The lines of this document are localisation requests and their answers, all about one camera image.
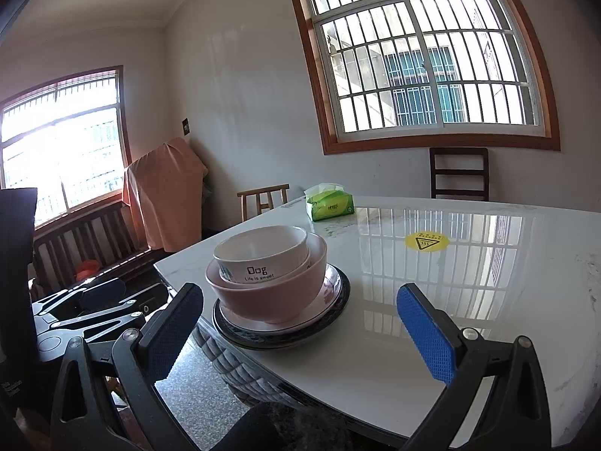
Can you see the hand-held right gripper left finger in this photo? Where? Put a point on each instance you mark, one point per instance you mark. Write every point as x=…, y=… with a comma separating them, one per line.
x=171, y=333

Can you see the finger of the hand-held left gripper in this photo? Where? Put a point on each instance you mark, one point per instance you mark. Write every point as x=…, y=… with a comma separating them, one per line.
x=101, y=291
x=136, y=312

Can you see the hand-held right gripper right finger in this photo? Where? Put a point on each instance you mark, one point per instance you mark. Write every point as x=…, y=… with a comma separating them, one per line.
x=425, y=333

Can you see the pink bowl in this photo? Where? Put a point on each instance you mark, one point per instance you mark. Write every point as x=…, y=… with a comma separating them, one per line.
x=267, y=303

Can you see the white floral plate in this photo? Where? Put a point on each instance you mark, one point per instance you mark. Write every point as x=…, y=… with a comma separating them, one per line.
x=328, y=291

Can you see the white bowl blue cartoon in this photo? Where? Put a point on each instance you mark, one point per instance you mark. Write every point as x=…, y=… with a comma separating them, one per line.
x=263, y=268

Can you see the orange plastic object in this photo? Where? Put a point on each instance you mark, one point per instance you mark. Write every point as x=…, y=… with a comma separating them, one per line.
x=87, y=270

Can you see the dark wooden bench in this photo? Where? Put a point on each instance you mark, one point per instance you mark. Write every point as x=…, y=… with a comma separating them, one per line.
x=84, y=239

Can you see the yellow round sticker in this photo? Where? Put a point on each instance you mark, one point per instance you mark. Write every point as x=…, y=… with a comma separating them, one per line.
x=415, y=244

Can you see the small barred window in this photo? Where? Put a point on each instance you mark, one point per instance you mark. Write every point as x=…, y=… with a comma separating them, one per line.
x=56, y=159

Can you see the green tissue pack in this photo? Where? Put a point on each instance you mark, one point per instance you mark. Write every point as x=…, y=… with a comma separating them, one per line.
x=331, y=209

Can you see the dark wooden chair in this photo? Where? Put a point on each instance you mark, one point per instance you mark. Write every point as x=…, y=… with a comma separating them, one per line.
x=436, y=174

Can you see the light wooden chair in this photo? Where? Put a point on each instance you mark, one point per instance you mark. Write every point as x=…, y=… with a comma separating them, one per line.
x=263, y=191

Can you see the large barred window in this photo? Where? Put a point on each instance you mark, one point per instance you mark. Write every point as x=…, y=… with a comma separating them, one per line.
x=318, y=103

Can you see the dark wall switch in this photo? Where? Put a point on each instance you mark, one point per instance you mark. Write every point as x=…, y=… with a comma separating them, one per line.
x=185, y=127

